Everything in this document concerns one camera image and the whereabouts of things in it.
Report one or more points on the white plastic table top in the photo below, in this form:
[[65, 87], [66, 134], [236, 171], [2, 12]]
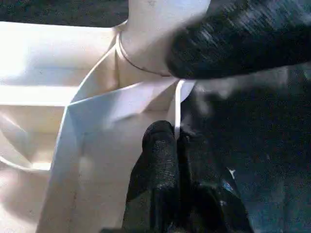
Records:
[[48, 97]]

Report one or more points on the white plastic table leg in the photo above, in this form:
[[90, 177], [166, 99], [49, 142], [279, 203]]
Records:
[[150, 34]]

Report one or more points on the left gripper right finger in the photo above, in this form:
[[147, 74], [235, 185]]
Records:
[[209, 199]]

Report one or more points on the black work mat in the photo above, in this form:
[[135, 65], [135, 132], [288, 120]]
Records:
[[262, 145]]

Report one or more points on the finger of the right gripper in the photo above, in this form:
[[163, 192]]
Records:
[[243, 39]]

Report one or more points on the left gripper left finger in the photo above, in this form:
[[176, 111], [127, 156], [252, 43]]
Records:
[[155, 184]]

